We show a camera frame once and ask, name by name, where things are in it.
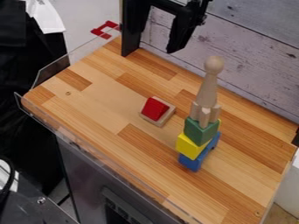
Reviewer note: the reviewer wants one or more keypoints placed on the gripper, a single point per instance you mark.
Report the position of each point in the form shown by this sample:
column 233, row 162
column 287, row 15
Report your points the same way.
column 182, row 6

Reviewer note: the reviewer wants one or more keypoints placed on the green block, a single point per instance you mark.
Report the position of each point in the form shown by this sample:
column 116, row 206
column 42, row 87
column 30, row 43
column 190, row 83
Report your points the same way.
column 199, row 131

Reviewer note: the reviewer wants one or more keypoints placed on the wooden tower toy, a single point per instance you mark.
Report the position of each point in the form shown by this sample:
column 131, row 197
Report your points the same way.
column 207, row 90

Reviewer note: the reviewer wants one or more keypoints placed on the square wooden block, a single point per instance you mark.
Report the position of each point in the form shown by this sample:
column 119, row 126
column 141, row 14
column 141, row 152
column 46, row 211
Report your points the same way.
column 168, row 115

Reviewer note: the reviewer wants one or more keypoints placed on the red triangle block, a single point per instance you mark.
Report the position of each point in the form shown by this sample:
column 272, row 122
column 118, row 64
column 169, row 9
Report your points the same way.
column 154, row 109

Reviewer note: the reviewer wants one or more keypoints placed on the blue block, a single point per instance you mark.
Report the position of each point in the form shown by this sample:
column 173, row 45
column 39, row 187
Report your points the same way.
column 194, row 164

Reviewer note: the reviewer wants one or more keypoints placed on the yellow block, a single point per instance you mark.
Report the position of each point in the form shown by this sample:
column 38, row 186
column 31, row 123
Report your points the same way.
column 187, row 147

